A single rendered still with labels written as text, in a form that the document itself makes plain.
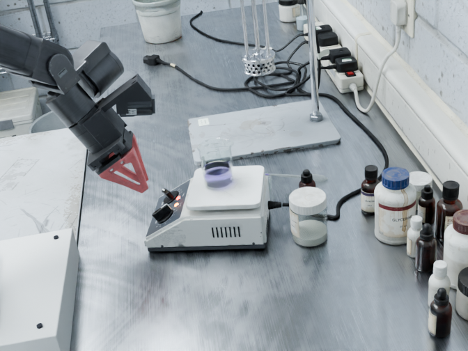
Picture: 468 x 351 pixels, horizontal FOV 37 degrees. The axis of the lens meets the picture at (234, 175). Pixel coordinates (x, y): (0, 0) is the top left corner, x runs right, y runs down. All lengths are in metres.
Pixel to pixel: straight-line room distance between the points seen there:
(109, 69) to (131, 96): 0.06
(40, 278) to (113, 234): 0.20
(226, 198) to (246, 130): 0.39
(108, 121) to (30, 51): 0.16
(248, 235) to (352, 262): 0.17
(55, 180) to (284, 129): 0.48
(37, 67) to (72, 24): 2.49
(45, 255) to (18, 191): 0.34
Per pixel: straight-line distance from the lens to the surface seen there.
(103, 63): 1.10
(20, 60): 1.00
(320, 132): 1.44
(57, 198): 1.37
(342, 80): 1.61
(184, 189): 1.19
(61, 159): 1.51
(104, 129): 1.07
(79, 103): 1.07
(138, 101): 1.06
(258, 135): 1.44
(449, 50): 1.27
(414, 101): 1.34
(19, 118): 3.24
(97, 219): 1.28
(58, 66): 1.03
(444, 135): 1.22
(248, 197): 1.10
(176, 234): 1.13
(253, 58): 1.39
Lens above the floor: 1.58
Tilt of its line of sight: 31 degrees down
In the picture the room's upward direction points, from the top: 7 degrees counter-clockwise
